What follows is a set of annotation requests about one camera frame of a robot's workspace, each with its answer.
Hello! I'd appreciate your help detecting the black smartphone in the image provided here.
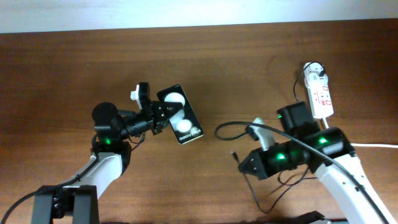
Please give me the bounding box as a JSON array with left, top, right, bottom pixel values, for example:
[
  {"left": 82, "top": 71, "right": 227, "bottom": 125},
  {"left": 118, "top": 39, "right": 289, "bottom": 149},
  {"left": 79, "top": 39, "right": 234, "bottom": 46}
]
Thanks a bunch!
[{"left": 157, "top": 84, "right": 204, "bottom": 144}]

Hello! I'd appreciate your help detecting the black usb charging cable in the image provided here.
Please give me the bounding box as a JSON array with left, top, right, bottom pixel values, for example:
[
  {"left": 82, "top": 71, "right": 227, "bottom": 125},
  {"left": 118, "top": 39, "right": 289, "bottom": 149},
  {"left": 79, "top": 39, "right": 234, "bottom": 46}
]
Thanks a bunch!
[{"left": 214, "top": 60, "right": 327, "bottom": 215}]

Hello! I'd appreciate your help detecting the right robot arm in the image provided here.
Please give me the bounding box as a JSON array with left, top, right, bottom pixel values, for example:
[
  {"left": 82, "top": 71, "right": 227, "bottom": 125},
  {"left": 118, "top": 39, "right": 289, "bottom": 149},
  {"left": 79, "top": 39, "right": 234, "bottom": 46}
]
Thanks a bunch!
[{"left": 238, "top": 101, "right": 395, "bottom": 223}]

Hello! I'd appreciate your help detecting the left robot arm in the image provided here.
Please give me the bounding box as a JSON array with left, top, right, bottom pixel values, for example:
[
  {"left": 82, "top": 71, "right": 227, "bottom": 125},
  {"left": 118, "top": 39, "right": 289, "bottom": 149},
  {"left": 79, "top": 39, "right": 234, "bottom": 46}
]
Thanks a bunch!
[{"left": 31, "top": 82, "right": 187, "bottom": 223}]

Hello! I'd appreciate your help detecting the white usb charger adapter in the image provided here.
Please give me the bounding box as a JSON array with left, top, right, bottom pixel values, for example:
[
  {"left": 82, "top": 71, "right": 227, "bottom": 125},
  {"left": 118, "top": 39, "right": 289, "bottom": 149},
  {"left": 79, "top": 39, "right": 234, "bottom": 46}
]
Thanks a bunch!
[{"left": 304, "top": 68, "right": 328, "bottom": 88}]

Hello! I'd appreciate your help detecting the white power strip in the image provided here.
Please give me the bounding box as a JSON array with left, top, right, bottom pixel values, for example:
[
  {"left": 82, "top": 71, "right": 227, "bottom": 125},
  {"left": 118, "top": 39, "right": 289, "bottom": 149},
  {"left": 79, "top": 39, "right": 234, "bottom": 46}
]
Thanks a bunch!
[{"left": 304, "top": 62, "right": 334, "bottom": 119}]

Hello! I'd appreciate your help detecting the white power strip cord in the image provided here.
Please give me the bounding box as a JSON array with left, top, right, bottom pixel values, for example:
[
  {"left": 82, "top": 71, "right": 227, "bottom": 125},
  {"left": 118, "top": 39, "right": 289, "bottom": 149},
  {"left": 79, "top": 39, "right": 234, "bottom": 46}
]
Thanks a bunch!
[{"left": 322, "top": 116, "right": 398, "bottom": 149}]

